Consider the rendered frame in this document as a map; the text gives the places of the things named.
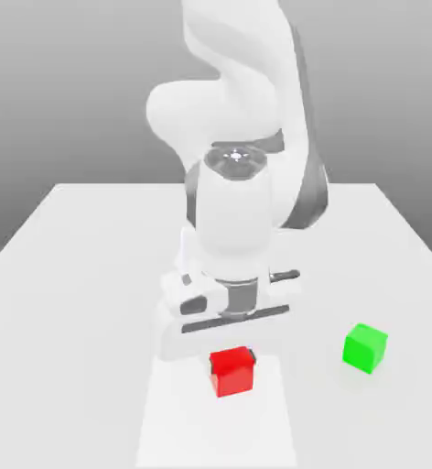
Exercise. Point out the small green cube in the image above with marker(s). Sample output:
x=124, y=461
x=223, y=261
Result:
x=364, y=348

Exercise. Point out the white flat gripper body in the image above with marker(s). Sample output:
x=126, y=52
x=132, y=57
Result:
x=234, y=322

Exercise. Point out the small red cube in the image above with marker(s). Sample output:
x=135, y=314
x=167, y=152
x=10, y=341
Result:
x=232, y=373

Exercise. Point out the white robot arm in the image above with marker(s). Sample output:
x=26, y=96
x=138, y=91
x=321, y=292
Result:
x=234, y=205

